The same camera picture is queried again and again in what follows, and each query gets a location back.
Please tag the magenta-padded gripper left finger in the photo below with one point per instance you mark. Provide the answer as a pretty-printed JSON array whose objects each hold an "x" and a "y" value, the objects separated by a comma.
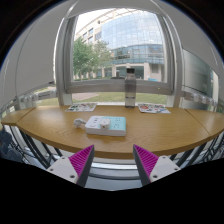
[{"x": 68, "y": 168}]

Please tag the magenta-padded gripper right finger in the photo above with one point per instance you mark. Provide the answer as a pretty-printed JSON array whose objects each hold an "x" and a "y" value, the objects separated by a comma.
[{"x": 160, "y": 166}]

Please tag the colourful sticker sheet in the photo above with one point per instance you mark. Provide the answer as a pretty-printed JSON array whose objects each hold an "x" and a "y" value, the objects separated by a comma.
[
  {"x": 81, "y": 107},
  {"x": 153, "y": 108}
]

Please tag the white and teal power strip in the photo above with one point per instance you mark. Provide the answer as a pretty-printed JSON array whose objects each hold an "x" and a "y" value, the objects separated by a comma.
[{"x": 116, "y": 126}]

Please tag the clear water bottle black cap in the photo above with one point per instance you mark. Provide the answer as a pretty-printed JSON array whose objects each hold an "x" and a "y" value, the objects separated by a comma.
[{"x": 130, "y": 90}]

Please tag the green tree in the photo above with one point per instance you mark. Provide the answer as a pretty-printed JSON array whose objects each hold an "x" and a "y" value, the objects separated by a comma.
[{"x": 85, "y": 56}]

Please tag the glass office building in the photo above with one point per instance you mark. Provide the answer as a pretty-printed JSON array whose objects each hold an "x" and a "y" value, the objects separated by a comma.
[{"x": 133, "y": 36}]

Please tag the white wall socket rail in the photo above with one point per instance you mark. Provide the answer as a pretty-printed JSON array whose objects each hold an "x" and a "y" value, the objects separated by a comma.
[
  {"x": 198, "y": 97},
  {"x": 36, "y": 96}
]

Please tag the white window frame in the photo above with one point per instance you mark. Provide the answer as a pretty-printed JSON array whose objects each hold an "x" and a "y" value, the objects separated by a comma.
[{"x": 116, "y": 86}]

